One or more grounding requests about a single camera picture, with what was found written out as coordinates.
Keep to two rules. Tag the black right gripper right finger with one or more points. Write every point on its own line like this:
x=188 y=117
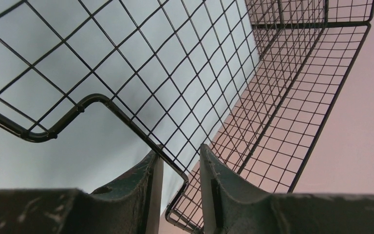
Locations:
x=232 y=205

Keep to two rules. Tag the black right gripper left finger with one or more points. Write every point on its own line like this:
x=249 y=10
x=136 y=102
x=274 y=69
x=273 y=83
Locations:
x=129 y=204

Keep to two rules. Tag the light blue clipboard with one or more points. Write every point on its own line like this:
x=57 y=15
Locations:
x=87 y=86

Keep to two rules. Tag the black wire mesh file rack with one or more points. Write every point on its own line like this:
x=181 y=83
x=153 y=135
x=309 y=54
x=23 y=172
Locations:
x=306 y=51

